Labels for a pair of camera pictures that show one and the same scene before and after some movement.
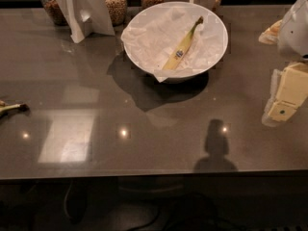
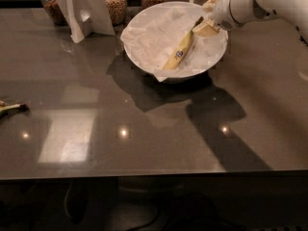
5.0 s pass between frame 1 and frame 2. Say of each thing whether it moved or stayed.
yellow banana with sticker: stayed
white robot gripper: moved
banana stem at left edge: stayed
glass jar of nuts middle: stayed
